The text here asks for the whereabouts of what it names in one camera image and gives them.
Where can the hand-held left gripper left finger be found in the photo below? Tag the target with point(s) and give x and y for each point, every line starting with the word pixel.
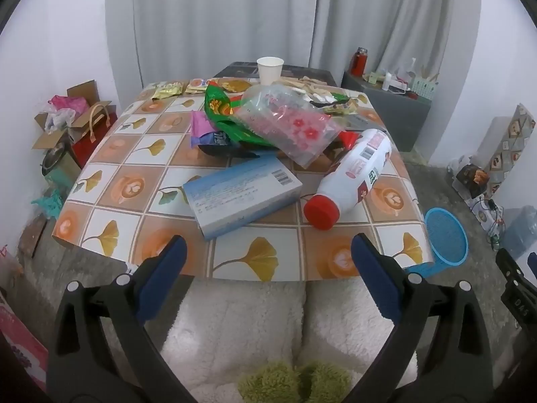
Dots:
pixel 161 279

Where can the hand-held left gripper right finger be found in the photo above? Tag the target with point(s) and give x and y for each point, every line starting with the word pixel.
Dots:
pixel 375 279

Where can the blue plastic basket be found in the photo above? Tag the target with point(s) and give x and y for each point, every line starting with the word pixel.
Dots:
pixel 447 235

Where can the white bottle with red cap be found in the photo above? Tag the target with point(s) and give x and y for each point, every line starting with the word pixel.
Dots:
pixel 356 172

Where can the light blue cardboard box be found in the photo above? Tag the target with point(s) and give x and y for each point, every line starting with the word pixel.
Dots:
pixel 239 195

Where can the blue snack packet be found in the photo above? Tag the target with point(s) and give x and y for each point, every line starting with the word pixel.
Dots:
pixel 216 138

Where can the purple wrapper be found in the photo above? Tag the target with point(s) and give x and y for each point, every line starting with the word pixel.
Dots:
pixel 200 128

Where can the dark grey packet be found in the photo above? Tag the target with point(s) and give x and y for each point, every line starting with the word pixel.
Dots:
pixel 360 122

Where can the clear floral zip bag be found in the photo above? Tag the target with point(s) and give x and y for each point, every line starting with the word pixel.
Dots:
pixel 293 126

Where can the green snack bag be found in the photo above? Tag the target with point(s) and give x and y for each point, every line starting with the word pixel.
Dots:
pixel 218 107

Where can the large water jug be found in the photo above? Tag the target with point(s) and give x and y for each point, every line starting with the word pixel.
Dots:
pixel 522 226

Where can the table with patterned cloth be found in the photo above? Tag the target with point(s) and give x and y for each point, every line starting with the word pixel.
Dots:
pixel 126 155

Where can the brown board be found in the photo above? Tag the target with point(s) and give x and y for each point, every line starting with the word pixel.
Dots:
pixel 33 233

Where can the black snack box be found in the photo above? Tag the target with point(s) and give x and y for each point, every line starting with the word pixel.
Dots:
pixel 470 176

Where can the teal plastic item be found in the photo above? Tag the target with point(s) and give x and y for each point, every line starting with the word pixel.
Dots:
pixel 46 203

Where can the white plastic bag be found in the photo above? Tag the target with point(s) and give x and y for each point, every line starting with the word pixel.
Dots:
pixel 58 118
pixel 460 164

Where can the green fluffy patch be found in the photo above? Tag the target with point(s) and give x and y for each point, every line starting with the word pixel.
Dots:
pixel 272 382

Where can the green tin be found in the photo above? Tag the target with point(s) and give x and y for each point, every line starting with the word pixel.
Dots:
pixel 63 172

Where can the red gift bag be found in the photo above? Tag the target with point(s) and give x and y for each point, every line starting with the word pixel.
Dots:
pixel 90 142

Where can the pink printed box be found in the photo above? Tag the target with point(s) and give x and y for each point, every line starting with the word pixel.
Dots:
pixel 21 344

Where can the folded patterned cloth roll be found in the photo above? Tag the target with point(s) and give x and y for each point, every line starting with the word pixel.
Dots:
pixel 509 147

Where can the grey cabinet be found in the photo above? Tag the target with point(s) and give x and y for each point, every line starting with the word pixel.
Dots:
pixel 398 121

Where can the small green packet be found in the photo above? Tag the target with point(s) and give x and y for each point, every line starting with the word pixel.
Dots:
pixel 342 107

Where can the small red bowl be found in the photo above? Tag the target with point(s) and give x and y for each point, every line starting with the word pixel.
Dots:
pixel 413 95

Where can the gold green packet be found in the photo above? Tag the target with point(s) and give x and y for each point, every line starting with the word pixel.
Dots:
pixel 168 89

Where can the light green utensil holder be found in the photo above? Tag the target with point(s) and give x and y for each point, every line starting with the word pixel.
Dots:
pixel 421 88

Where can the yellow packet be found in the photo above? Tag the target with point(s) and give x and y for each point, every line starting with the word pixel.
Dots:
pixel 199 85

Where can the small white bottle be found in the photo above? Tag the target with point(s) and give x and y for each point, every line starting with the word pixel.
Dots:
pixel 387 82

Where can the pile of wooden cutlery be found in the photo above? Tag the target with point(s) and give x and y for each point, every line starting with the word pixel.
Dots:
pixel 310 90

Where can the pink plastic bag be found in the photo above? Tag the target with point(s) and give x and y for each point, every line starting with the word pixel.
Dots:
pixel 67 103

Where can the small green box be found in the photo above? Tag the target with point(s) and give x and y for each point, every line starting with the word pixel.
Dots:
pixel 371 77

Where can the brown cardboard box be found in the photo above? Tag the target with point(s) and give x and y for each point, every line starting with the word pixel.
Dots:
pixel 82 90

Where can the brown cookie packet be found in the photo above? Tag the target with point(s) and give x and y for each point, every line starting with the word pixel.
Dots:
pixel 235 86

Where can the red thermos flask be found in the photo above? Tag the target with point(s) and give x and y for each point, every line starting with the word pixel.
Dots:
pixel 360 65

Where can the white paper cup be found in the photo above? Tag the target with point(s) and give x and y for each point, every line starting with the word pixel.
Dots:
pixel 269 71

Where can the grey curtain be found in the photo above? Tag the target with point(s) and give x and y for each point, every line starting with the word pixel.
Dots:
pixel 209 16

